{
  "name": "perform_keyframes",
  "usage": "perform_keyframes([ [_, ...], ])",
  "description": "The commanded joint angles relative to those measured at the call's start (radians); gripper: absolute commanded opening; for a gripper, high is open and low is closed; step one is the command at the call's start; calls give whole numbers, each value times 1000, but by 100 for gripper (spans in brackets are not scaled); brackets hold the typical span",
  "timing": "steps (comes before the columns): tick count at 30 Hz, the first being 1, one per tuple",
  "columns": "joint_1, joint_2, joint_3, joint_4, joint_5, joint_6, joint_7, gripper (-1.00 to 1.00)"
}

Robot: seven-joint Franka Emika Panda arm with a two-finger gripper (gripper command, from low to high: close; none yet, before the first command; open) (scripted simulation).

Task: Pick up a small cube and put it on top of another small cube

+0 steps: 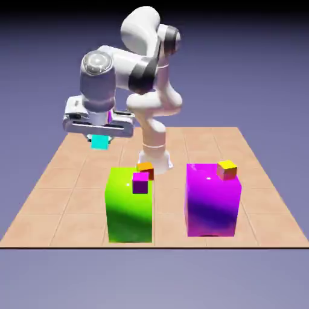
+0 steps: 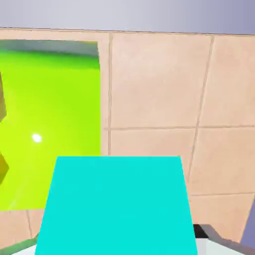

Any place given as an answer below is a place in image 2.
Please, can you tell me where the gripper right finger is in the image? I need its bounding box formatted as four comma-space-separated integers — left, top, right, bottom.
192, 223, 255, 255

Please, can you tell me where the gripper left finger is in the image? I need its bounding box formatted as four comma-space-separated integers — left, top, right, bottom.
0, 233, 39, 255

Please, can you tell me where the small cyan cube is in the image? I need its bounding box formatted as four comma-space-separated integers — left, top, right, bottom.
34, 155, 198, 255

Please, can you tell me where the small orange cube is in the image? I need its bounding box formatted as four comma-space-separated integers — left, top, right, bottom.
0, 152, 10, 185

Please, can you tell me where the small brown cube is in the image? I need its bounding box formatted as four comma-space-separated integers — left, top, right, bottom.
0, 71, 7, 123

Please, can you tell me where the large lime green box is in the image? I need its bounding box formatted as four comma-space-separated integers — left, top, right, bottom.
0, 39, 102, 212

